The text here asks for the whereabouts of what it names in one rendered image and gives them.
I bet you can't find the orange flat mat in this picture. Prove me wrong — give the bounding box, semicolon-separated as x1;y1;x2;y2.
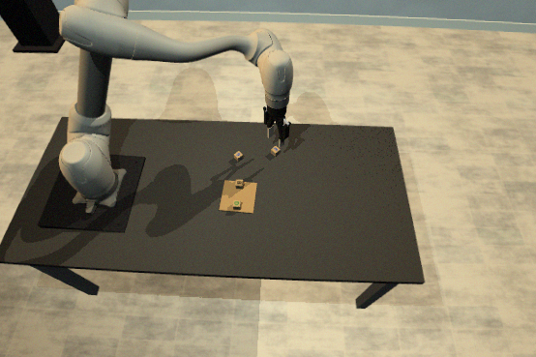
220;180;257;213

